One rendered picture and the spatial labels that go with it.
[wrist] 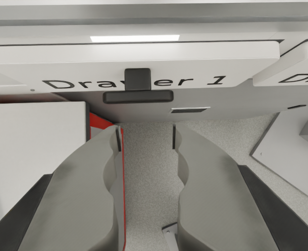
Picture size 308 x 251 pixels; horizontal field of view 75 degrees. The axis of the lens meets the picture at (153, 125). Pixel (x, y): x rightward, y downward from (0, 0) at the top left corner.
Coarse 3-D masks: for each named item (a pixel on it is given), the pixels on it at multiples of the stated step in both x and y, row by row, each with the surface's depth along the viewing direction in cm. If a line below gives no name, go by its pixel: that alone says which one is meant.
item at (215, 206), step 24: (192, 144) 10; (192, 168) 8; (216, 168) 8; (192, 192) 7; (216, 192) 7; (240, 192) 7; (192, 216) 6; (216, 216) 6; (240, 216) 6; (192, 240) 6; (216, 240) 6; (240, 240) 6; (264, 240) 6
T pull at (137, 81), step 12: (132, 72) 21; (144, 72) 21; (132, 84) 21; (144, 84) 21; (108, 96) 21; (120, 96) 21; (132, 96) 21; (144, 96) 21; (156, 96) 21; (168, 96) 21
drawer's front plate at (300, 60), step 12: (300, 48) 21; (288, 60) 23; (300, 60) 21; (264, 72) 27; (276, 72) 25; (288, 72) 25; (300, 72) 25; (264, 84) 30; (276, 84) 30; (288, 84) 30; (300, 84) 31
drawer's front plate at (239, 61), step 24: (0, 48) 19; (24, 48) 19; (48, 48) 19; (72, 48) 19; (96, 48) 19; (120, 48) 19; (144, 48) 19; (168, 48) 19; (192, 48) 20; (216, 48) 20; (240, 48) 20; (264, 48) 20; (0, 72) 21; (24, 72) 21; (48, 72) 21; (72, 72) 22; (96, 72) 22; (120, 72) 22; (168, 72) 23; (192, 72) 23; (216, 72) 24; (240, 72) 24
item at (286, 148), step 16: (288, 112) 112; (304, 112) 112; (272, 128) 111; (288, 128) 111; (304, 128) 109; (256, 144) 113; (272, 144) 110; (288, 144) 110; (304, 144) 110; (272, 160) 110; (288, 160) 110; (304, 160) 110; (288, 176) 109; (304, 176) 109; (304, 192) 109
